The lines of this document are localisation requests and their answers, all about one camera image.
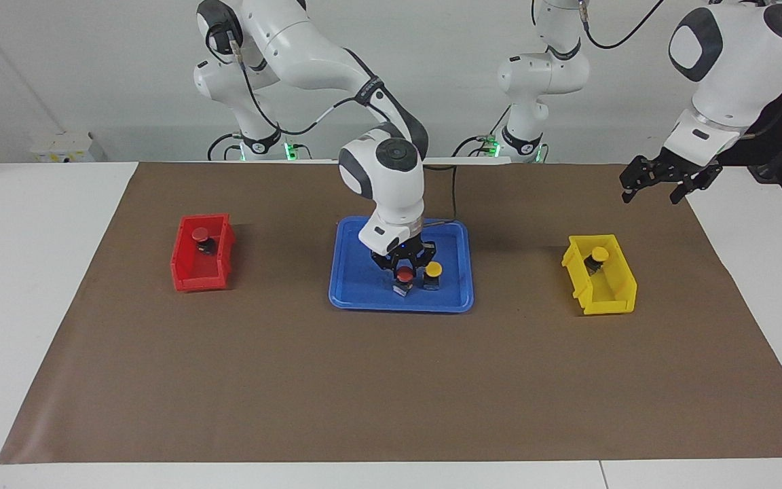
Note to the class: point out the white power strip box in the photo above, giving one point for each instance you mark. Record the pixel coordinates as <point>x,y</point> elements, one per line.
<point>62,146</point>

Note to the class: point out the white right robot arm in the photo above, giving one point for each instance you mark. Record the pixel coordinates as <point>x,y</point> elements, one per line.
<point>296,41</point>

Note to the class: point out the red plastic bin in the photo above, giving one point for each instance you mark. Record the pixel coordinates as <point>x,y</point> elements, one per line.
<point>197,278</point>

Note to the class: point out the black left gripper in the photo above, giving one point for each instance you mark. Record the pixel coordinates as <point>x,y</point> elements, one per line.
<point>679,165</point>

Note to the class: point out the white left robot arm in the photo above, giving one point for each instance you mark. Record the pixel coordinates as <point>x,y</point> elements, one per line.
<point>737,68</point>

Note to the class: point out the blue plastic tray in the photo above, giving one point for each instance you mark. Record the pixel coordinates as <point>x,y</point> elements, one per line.
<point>357,285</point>

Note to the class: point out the brown paper table mat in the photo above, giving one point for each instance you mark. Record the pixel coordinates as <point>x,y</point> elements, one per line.
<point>391,380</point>

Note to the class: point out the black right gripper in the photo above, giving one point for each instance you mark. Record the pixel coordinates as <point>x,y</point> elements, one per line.
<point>408,254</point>

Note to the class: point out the red push button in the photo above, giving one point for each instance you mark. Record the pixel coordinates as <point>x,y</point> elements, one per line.
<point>404,274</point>
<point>199,235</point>

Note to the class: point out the yellow push button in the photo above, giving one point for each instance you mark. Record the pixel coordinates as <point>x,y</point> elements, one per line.
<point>599,255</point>
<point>434,269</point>

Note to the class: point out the yellow plastic bin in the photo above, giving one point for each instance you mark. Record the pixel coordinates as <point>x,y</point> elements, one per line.
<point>608,299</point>

